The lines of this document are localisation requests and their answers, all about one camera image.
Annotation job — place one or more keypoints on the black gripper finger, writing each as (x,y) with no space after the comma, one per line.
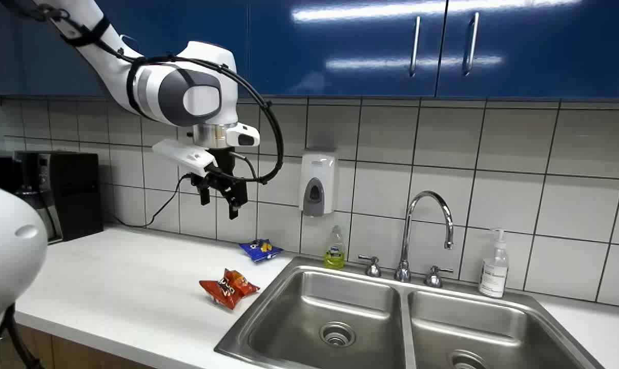
(236,201)
(204,193)

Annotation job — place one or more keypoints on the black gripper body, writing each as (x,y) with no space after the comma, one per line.
(220,164)

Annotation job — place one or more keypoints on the red Doritos chip packet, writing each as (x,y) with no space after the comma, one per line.
(229,287)

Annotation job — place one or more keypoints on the blue chip packet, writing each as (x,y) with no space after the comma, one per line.
(261,251)

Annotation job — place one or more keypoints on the stainless steel double sink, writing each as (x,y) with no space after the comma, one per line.
(364,320)

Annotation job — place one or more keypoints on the black coffee maker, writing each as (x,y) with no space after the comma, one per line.
(75,195)

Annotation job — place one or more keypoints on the blue cabinet door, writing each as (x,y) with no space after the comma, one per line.
(548,49)
(343,49)
(153,27)
(24,62)

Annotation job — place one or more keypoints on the chrome gooseneck faucet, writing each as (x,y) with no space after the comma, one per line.
(406,233)

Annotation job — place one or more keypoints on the wooden base cabinet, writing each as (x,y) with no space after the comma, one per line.
(70,352)

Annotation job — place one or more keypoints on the clear pump soap bottle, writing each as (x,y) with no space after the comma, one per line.
(494,269)

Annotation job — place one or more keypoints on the white wall soap dispenser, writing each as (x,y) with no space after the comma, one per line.
(319,182)

